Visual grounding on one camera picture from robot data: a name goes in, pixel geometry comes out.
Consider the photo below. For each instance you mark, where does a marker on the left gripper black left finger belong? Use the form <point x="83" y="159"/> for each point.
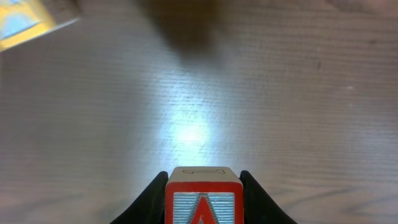
<point x="149" y="206"/>

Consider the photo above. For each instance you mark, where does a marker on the red letter A block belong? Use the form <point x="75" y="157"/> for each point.
<point x="207" y="195"/>

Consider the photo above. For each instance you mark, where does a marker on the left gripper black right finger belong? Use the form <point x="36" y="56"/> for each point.
<point x="259" y="207"/>

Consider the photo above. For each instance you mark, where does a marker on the yellow block lower left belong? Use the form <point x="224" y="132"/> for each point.
<point x="25" y="20"/>

